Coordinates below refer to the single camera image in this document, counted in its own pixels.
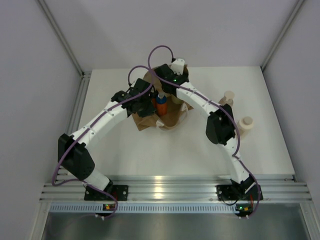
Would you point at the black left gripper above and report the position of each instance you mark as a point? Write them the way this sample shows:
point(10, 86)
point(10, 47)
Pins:
point(150, 110)

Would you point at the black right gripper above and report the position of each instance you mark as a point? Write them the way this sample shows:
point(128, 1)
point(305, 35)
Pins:
point(175, 74)

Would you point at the orange bottle blue cap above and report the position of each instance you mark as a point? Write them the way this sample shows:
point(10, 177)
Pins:
point(159, 101)

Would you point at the yellow-green pump bottle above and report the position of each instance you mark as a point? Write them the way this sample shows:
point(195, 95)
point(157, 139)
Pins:
point(176, 100)

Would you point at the beige round pump bottle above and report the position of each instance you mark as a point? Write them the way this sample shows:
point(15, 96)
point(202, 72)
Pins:
point(228, 98)

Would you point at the cream pump bottle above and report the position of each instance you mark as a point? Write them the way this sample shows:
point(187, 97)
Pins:
point(245, 125)

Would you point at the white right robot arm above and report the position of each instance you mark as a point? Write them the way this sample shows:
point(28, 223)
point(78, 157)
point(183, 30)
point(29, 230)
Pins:
point(220, 124)

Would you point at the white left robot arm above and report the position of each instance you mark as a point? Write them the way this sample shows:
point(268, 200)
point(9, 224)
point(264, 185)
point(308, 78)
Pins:
point(74, 149)

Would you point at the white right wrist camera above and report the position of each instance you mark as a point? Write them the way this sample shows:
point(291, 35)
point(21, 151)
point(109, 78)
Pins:
point(177, 66)

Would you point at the left aluminium frame post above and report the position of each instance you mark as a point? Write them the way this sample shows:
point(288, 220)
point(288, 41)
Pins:
point(60, 36)

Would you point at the aluminium frame post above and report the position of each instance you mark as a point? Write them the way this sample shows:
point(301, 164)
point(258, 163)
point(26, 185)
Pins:
point(289, 21)
point(60, 36)

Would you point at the aluminium mounting rail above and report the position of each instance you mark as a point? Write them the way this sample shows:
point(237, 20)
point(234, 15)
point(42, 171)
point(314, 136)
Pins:
point(275, 189)

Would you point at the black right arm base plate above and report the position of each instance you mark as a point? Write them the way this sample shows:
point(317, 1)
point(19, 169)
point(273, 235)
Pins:
point(232, 193)

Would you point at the perforated grey cable duct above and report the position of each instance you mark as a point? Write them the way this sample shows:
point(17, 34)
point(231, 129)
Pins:
point(104, 208)

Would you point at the right aluminium frame post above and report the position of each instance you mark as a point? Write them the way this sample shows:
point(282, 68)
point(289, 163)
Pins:
point(289, 21)

